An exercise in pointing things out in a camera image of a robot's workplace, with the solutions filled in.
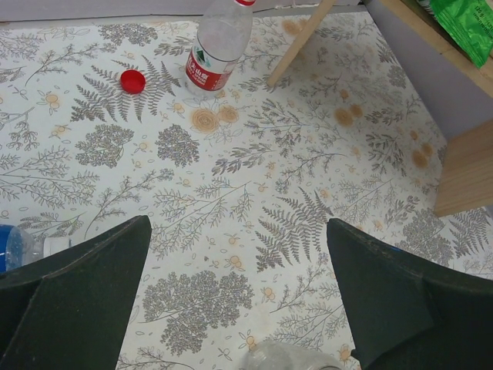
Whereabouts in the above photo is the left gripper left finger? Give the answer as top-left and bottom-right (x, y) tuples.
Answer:
(1, 215), (152, 369)

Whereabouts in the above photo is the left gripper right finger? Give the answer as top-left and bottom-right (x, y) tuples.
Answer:
(327, 218), (492, 369)

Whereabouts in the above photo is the clear jar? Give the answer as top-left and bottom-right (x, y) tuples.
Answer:
(243, 340), (345, 370)

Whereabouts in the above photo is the red bottle cap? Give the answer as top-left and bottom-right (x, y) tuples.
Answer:
(120, 69), (146, 94)

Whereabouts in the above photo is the red label water bottle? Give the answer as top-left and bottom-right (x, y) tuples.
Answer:
(184, 0), (255, 99)

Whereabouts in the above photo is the blue label water bottle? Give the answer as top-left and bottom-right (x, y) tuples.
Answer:
(1, 224), (72, 273)

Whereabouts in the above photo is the wooden shelf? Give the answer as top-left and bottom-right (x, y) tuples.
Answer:
(265, 0), (493, 217)

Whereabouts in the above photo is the green chip bag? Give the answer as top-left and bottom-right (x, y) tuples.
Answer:
(429, 0), (492, 69)

